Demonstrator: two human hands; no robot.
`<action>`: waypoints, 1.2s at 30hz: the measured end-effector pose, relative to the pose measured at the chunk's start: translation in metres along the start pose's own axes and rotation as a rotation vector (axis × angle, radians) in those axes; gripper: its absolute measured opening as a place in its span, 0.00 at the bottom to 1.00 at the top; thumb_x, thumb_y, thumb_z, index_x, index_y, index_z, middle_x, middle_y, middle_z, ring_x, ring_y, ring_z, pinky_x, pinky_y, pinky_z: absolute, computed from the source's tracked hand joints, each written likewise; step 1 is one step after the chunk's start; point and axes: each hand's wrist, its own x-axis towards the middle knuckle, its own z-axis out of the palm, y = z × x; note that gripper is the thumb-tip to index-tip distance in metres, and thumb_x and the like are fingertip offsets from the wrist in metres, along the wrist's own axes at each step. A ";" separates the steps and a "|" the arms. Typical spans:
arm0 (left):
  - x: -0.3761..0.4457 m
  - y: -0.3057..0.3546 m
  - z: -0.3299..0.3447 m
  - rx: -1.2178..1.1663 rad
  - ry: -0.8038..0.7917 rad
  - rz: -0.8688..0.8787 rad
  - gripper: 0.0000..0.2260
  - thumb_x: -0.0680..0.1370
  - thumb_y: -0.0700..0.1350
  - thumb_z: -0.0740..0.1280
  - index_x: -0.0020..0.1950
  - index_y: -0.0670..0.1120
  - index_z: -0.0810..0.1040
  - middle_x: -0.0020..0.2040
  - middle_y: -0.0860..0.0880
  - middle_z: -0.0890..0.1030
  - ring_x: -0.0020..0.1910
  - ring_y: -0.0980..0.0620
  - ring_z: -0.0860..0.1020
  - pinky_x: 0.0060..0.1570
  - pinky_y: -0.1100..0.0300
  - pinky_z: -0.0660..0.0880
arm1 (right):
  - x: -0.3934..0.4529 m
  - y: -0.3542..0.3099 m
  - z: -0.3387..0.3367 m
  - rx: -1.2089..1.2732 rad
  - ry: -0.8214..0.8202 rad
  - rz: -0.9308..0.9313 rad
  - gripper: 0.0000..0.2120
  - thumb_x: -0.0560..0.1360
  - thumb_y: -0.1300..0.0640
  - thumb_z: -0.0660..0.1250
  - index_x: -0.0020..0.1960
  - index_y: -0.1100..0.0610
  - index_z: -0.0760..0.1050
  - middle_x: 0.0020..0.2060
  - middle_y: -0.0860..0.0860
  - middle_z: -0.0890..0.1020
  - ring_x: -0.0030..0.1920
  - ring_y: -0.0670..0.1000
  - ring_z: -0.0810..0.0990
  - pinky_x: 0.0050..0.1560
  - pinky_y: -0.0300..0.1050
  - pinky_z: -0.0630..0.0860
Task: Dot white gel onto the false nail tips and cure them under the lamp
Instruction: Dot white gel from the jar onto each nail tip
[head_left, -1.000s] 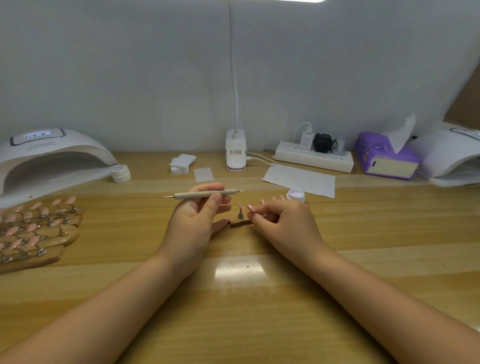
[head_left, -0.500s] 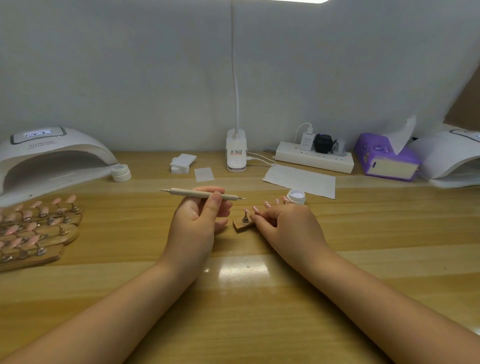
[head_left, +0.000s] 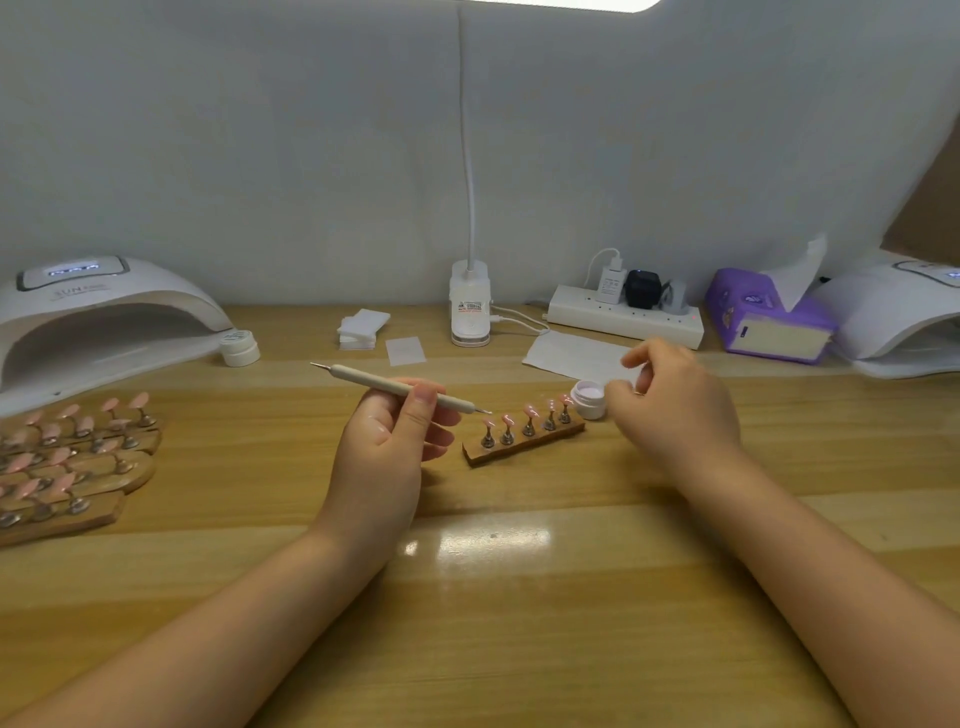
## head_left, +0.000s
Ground person's left hand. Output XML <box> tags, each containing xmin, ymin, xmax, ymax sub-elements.
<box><xmin>312</xmin><ymin>378</ymin><xmax>464</xmax><ymax>569</ymax></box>

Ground person's right hand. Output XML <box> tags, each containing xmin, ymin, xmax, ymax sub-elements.
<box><xmin>604</xmin><ymin>336</ymin><xmax>744</xmax><ymax>494</ymax></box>

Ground white gel jar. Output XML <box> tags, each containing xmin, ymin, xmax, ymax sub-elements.
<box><xmin>570</xmin><ymin>379</ymin><xmax>612</xmax><ymax>420</ymax></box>

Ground grey dotting pen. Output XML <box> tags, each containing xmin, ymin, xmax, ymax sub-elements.
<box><xmin>310</xmin><ymin>361</ymin><xmax>492</xmax><ymax>416</ymax></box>

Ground wooden nail holder strip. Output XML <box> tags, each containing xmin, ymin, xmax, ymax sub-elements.
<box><xmin>462</xmin><ymin>393</ymin><xmax>588</xmax><ymax>468</ymax></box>

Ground wooden stands with pink nails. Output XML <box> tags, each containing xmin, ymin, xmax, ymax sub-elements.
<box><xmin>0</xmin><ymin>391</ymin><xmax>164</xmax><ymax>548</ymax></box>

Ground white nail lamp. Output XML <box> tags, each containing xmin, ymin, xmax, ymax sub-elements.
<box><xmin>0</xmin><ymin>256</ymin><xmax>234</xmax><ymax>419</ymax></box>
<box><xmin>822</xmin><ymin>255</ymin><xmax>960</xmax><ymax>380</ymax></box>

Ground person's right forearm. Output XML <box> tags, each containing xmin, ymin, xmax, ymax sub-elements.
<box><xmin>675</xmin><ymin>450</ymin><xmax>960</xmax><ymax>728</ymax></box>

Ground person's left forearm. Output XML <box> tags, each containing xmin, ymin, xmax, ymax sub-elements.
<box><xmin>0</xmin><ymin>525</ymin><xmax>399</xmax><ymax>728</ymax></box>

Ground white desk lamp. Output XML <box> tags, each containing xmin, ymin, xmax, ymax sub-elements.
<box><xmin>448</xmin><ymin>0</ymin><xmax>662</xmax><ymax>347</ymax></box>

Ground white power strip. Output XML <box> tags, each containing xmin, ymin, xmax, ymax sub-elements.
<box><xmin>546</xmin><ymin>285</ymin><xmax>705</xmax><ymax>351</ymax></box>

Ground white paper sheet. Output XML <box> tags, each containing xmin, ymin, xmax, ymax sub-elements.
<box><xmin>522</xmin><ymin>330</ymin><xmax>647</xmax><ymax>387</ymax></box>

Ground purple tissue box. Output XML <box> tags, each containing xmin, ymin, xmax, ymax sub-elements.
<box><xmin>705</xmin><ymin>268</ymin><xmax>839</xmax><ymax>365</ymax></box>

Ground small white paper square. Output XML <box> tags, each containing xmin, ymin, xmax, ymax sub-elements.
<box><xmin>385</xmin><ymin>336</ymin><xmax>428</xmax><ymax>369</ymax></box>

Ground black plug adapter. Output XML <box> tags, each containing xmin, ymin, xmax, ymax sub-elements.
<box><xmin>624</xmin><ymin>270</ymin><xmax>666</xmax><ymax>311</ymax></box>

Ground stack of white cotton pads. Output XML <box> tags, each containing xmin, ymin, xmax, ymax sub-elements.
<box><xmin>337</xmin><ymin>309</ymin><xmax>392</xmax><ymax>351</ymax></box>

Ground small closed white jar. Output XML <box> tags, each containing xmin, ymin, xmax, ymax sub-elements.
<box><xmin>219</xmin><ymin>330</ymin><xmax>261</xmax><ymax>369</ymax></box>

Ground white tissue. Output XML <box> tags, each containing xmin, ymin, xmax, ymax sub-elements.
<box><xmin>766</xmin><ymin>232</ymin><xmax>830</xmax><ymax>312</ymax></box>

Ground brown wooden board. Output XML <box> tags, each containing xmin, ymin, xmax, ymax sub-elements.
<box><xmin>882</xmin><ymin>112</ymin><xmax>960</xmax><ymax>269</ymax></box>

